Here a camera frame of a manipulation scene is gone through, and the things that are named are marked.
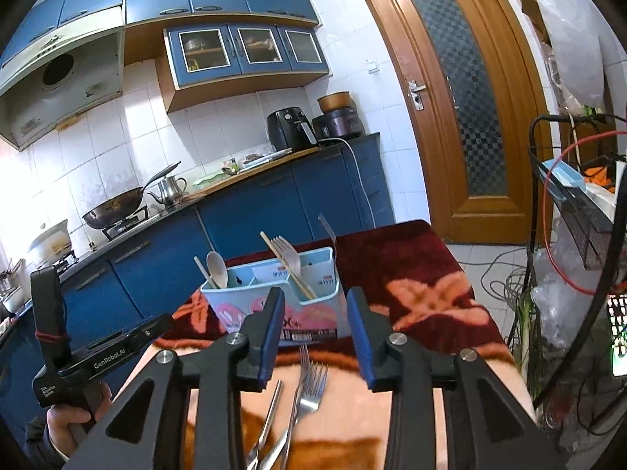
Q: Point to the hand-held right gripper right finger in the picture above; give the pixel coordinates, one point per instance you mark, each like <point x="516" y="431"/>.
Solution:
<point x="363" y="347"/>

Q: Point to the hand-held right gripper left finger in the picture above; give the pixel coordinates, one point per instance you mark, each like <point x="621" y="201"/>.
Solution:
<point x="268" y="338"/>

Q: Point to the light blue utensil box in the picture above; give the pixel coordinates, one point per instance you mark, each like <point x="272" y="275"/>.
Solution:
<point x="318" y="313"/>

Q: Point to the wooden chopstick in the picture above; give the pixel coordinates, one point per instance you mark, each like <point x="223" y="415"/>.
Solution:
<point x="289" y="264"/>

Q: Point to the white chopstick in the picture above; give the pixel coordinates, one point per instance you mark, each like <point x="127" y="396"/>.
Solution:
<point x="203" y="269"/>

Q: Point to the person's left forearm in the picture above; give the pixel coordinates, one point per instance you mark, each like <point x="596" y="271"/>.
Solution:
<point x="39" y="445"/>

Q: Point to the person's left hand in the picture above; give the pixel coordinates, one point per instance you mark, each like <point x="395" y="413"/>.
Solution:
<point x="61" y="426"/>

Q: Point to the blue base cabinets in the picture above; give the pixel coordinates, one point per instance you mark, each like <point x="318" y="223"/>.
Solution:
<point x="245" y="215"/>

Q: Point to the white cooking pot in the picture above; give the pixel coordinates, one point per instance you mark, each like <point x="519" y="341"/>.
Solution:
<point x="49" y="242"/>

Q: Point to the gas stove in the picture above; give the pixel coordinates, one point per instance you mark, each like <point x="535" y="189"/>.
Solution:
<point x="130" y="220"/>

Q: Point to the black wok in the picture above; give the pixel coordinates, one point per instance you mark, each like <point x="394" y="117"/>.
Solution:
<point x="117" y="205"/>

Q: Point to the wooden cutting board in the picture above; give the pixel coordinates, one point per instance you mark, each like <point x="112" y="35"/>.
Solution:
<point x="254" y="166"/>

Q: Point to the steel kettle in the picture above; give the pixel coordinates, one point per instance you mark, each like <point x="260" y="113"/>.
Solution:
<point x="169" y="191"/>

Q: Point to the clear plastic bags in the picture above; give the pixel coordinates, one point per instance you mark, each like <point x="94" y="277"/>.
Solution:
<point x="558" y="298"/>

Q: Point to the black air fryer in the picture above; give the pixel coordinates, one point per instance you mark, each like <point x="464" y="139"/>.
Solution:
<point x="289" y="129"/>

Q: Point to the wooden door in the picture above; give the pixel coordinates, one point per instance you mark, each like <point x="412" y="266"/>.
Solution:
<point x="392" y="132"/>

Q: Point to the dark rice cooker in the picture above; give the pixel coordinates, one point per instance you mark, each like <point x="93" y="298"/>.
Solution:
<point x="340" y="125"/>

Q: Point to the brown pot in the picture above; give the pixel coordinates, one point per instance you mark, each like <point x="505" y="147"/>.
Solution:
<point x="335" y="101"/>

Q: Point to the smartphone with lit screen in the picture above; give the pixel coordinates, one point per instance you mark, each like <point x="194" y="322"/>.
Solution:
<point x="618" y="335"/>

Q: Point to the light blue tray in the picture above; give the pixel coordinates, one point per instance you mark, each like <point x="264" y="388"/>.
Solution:
<point x="563" y="178"/>

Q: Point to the range hood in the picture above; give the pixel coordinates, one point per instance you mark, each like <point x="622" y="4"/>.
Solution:
<point x="59" y="83"/>

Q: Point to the white plastic bag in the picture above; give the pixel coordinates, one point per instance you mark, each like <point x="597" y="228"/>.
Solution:
<point x="573" y="34"/>

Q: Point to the blue glass-front wall cabinet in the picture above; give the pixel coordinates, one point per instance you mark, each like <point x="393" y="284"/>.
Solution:
<point x="245" y="66"/>

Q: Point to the white wall switch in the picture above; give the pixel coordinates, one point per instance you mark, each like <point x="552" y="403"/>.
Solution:
<point x="373" y="66"/>

